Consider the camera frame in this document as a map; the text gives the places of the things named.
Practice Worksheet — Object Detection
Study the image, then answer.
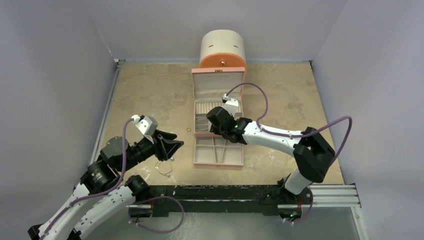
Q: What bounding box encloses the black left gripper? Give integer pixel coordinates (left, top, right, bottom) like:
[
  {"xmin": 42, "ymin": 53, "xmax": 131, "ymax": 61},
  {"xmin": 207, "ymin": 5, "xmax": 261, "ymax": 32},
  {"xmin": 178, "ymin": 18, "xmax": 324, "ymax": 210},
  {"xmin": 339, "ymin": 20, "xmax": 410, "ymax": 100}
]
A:
[{"xmin": 119, "ymin": 128, "xmax": 184, "ymax": 173}]

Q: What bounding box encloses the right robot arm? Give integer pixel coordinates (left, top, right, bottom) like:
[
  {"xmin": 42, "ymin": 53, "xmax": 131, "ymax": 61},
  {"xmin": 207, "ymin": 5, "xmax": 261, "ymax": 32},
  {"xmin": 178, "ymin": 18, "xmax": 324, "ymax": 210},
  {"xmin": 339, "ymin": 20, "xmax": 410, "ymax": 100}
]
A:
[{"xmin": 206, "ymin": 106, "xmax": 336, "ymax": 204}]

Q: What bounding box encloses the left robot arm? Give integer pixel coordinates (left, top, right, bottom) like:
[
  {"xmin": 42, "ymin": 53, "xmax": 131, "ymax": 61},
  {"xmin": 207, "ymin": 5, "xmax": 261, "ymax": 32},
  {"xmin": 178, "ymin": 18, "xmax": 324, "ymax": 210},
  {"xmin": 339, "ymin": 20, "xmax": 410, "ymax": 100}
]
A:
[{"xmin": 27, "ymin": 130, "xmax": 184, "ymax": 240}]

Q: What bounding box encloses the pink jewelry box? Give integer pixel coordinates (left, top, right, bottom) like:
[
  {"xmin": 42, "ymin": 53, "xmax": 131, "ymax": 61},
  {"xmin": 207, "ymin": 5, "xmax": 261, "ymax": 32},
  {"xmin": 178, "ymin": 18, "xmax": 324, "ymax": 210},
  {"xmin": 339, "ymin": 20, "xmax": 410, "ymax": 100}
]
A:
[{"xmin": 191, "ymin": 67, "xmax": 246, "ymax": 138}]

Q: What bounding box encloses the silver pearl bangle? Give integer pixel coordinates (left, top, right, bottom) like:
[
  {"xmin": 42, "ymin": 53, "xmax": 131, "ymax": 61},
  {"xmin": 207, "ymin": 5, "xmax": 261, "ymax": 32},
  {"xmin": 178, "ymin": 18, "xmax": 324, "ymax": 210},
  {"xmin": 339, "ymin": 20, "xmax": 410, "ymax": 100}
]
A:
[{"xmin": 154, "ymin": 157, "xmax": 175, "ymax": 178}]

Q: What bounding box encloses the pink box pull-out drawer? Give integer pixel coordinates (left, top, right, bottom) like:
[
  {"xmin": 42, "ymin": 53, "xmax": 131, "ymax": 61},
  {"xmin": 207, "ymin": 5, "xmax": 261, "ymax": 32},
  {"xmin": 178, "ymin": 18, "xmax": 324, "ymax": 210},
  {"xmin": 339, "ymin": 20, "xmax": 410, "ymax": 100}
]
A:
[{"xmin": 193, "ymin": 136, "xmax": 244, "ymax": 167}]

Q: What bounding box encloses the round beige orange box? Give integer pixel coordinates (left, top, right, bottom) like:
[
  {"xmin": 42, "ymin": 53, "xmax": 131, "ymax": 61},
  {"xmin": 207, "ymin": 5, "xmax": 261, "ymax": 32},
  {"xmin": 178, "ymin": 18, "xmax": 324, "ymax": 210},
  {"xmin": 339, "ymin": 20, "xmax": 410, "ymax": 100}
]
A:
[{"xmin": 199, "ymin": 29, "xmax": 247, "ymax": 68}]

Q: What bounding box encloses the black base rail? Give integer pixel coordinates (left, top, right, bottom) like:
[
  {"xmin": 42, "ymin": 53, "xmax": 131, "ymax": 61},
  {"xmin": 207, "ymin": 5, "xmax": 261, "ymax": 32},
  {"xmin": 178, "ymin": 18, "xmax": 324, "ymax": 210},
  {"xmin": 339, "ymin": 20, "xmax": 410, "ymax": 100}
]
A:
[{"xmin": 117, "ymin": 184, "xmax": 314, "ymax": 218}]

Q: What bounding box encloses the aluminium frame rail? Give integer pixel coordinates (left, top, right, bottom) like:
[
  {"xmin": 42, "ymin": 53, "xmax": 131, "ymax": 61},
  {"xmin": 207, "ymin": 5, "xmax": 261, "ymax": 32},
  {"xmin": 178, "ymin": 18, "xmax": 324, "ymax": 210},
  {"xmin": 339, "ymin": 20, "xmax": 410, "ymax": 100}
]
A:
[{"xmin": 59, "ymin": 59, "xmax": 126, "ymax": 240}]

